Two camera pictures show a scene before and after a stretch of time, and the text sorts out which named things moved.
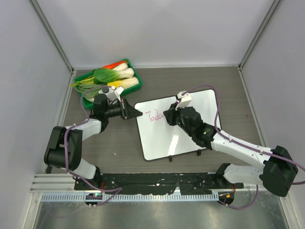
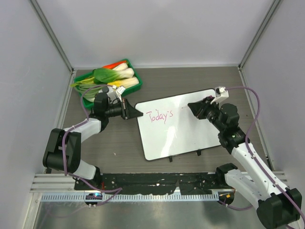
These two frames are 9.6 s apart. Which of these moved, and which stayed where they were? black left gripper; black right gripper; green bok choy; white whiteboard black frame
Moved: black right gripper
Stayed: black left gripper; green bok choy; white whiteboard black frame
